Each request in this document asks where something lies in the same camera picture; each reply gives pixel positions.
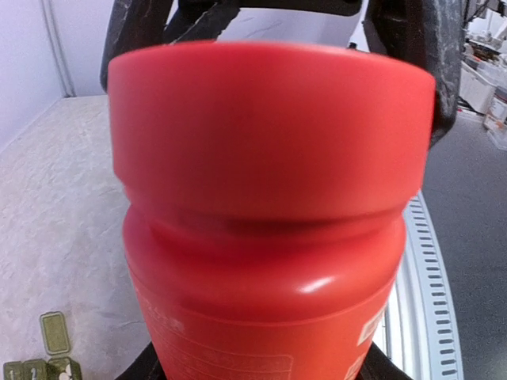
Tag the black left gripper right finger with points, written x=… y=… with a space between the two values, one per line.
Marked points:
x=377 y=366

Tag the red cylindrical can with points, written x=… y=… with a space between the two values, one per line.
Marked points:
x=266 y=183

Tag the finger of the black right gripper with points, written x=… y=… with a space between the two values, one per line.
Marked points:
x=133 y=24
x=429 y=35

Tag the left aluminium frame post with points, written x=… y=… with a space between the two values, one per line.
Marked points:
x=65 y=79

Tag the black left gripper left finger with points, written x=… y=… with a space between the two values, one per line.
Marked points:
x=144 y=367

